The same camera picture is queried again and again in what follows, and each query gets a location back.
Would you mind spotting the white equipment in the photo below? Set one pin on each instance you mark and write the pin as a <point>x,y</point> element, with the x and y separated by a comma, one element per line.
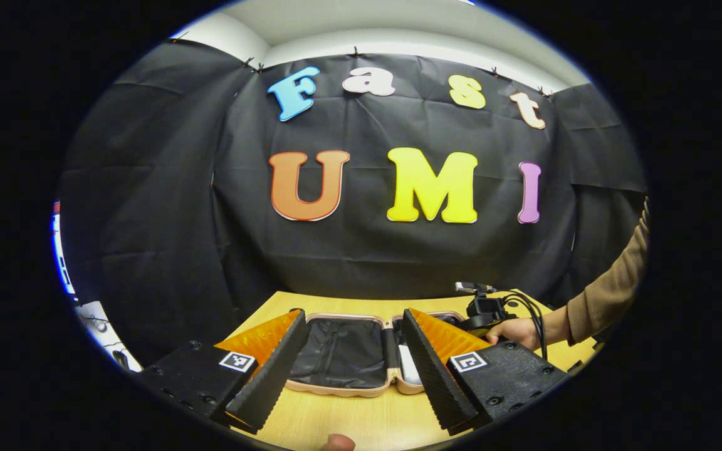
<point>107,332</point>

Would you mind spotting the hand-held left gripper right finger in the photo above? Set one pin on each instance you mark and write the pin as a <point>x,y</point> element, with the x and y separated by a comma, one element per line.
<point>436,376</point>

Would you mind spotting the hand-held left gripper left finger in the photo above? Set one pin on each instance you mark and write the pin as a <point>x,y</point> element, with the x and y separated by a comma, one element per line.
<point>270,376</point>

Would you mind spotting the pink suitcase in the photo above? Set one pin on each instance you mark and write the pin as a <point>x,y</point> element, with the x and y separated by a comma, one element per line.
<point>342,351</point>

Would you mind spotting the black backdrop cloth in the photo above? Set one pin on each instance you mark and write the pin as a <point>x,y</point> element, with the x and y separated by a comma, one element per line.
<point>367,263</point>

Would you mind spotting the white pump bottle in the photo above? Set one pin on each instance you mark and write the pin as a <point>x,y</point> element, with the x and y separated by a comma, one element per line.
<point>408,373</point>

